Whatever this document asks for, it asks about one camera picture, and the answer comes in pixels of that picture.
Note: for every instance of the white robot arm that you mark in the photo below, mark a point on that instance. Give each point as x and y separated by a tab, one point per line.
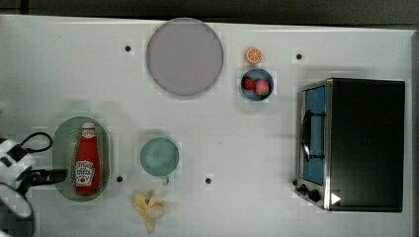
17	213

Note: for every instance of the red strawberry toy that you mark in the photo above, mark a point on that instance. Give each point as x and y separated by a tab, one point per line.
249	83

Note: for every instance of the orange slice toy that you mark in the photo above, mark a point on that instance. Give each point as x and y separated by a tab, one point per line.
253	56

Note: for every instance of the pink strawberry toy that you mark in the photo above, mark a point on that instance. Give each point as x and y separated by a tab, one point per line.
262	88

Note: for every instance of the green oval strainer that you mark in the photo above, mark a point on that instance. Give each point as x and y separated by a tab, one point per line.
66	141

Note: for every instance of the blue bowl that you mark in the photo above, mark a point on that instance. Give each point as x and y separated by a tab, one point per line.
257	74

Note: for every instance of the red plush ketchup bottle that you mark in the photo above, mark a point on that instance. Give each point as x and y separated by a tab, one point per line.
87	165

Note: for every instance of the black toaster oven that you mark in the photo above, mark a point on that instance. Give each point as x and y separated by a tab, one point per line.
350	154

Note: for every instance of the lilac round plate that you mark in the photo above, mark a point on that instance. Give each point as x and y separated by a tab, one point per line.
184	57

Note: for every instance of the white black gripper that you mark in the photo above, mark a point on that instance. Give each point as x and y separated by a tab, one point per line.
16	164

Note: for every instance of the peeled banana toy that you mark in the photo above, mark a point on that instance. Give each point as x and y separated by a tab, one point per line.
150	207

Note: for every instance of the green mug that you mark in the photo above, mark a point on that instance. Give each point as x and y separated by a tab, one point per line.
159	157

